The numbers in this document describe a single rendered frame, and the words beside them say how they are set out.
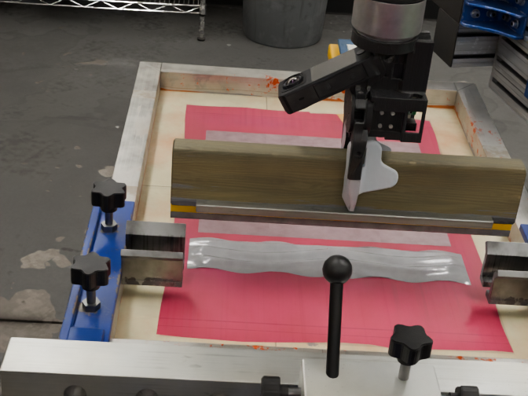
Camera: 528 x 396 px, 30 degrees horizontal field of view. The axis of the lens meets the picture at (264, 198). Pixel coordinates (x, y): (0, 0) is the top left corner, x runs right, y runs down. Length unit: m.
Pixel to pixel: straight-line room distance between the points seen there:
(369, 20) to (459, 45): 0.91
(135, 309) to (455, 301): 0.39
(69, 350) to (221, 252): 0.34
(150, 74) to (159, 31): 2.91
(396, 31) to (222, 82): 0.69
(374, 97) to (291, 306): 0.28
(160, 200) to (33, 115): 2.43
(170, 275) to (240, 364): 0.23
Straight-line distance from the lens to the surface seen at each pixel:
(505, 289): 1.21
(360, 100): 1.07
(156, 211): 1.35
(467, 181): 1.16
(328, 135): 1.59
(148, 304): 1.18
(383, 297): 1.23
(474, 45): 1.95
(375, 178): 1.12
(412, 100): 1.07
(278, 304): 1.19
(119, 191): 1.19
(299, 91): 1.07
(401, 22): 1.04
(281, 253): 1.27
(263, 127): 1.59
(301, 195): 1.14
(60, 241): 3.03
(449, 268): 1.29
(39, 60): 4.26
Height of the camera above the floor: 1.66
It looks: 30 degrees down
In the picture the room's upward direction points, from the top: 5 degrees clockwise
